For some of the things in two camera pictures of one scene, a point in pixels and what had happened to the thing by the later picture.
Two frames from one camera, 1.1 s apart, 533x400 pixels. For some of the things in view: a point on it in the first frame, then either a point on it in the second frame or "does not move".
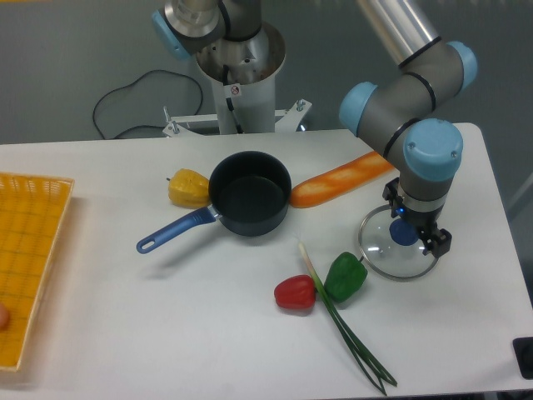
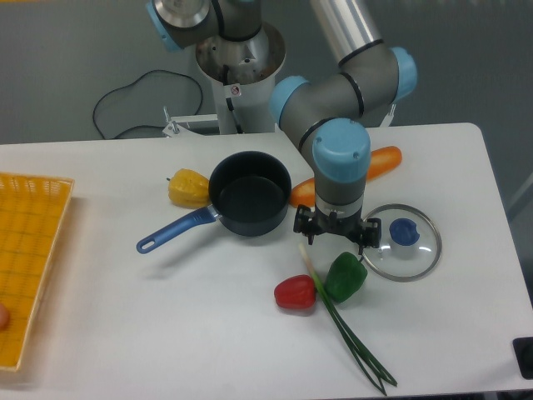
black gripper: [435, 247] -> [368, 232]
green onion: [368, 362] does not move
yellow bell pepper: [189, 189] does not move
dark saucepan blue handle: [248, 195] does not move
